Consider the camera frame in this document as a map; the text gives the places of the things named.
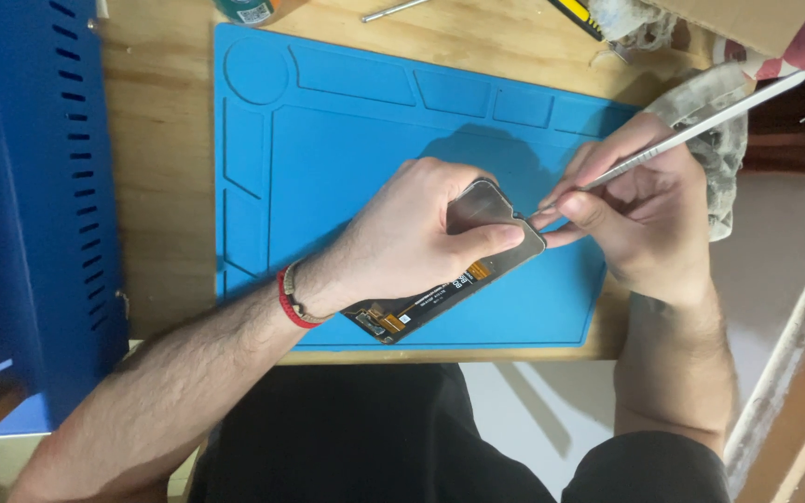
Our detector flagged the red braided bracelet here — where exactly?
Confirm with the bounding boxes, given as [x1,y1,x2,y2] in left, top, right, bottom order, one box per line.
[276,267,321,330]

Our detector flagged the cardboard box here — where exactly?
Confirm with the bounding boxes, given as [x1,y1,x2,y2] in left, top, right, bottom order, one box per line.
[643,0,805,59]

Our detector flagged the thin metal rod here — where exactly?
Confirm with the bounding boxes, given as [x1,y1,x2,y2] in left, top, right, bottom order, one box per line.
[361,0,432,24]

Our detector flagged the person's right hand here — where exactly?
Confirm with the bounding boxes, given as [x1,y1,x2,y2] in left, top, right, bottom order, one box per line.
[530,112,716,306]

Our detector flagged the person's left hand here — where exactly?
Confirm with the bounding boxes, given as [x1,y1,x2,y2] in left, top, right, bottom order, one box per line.
[298,158,526,317]

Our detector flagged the person's black shorts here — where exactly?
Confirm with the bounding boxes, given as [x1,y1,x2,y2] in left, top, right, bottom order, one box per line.
[188,363,733,503]

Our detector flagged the green bottle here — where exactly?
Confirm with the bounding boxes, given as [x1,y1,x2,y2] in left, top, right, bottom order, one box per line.
[212,0,306,27]

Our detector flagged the metal pry tool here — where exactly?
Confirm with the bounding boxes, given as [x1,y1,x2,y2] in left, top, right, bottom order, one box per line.
[528,70,805,219]

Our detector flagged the yellow black tool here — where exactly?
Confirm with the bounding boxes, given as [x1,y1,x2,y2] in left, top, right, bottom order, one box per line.
[548,0,605,42]

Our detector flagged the blue silicone repair mat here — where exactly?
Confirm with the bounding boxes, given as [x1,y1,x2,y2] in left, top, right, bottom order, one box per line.
[214,22,644,350]

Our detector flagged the beige cord bracelet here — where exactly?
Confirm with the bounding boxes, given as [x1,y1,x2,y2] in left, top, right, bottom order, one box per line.
[284,260,334,326]

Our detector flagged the blue vented metal case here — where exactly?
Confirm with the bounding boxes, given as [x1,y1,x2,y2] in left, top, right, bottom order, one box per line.
[0,0,130,438]

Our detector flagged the phone screen assembly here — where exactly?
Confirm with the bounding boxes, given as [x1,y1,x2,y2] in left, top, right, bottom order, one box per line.
[340,178,549,346]

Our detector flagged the white dirty rag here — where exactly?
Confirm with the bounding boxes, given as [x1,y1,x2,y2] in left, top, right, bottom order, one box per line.
[643,61,757,243]
[587,0,680,65]

